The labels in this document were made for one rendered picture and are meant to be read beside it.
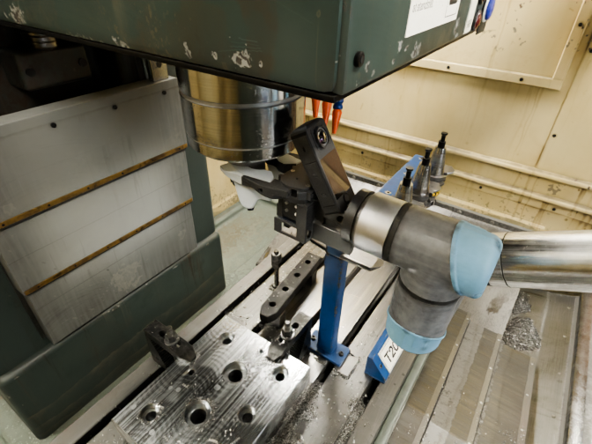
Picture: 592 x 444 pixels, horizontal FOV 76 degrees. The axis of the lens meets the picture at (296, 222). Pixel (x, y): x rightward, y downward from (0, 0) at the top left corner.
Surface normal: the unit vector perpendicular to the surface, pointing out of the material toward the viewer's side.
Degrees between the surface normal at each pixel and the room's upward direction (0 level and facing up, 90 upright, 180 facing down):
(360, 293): 0
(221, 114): 90
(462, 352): 7
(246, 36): 90
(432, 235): 37
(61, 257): 90
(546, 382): 17
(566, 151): 90
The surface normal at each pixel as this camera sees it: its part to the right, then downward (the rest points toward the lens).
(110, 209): 0.83, 0.34
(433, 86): -0.57, 0.47
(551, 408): -0.22, -0.88
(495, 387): 0.10, -0.87
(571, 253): -0.70, -0.31
